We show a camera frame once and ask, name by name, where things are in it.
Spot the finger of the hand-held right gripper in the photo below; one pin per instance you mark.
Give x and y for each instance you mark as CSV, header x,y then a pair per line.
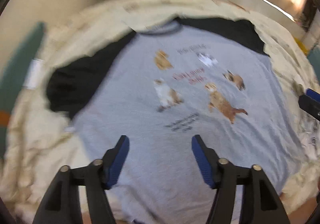
x,y
314,94
310,107

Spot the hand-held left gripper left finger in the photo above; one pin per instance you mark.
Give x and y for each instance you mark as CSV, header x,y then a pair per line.
x,y
117,161

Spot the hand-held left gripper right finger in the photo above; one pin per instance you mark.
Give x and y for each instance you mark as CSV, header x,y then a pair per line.
x,y
202,161

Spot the grey t-shirt with black sleeves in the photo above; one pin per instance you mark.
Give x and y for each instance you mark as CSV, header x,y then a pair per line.
x,y
160,164

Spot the white printed t-shirt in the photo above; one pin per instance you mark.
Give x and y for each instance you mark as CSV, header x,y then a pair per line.
x,y
312,139

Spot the yellow bear print blanket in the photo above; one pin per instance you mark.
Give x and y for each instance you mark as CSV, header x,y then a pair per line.
x,y
32,164

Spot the brown tape strip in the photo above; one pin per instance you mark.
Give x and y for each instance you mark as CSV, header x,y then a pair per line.
x,y
3,119

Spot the teal bed board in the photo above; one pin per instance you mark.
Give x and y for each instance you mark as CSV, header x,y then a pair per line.
x,y
17,69

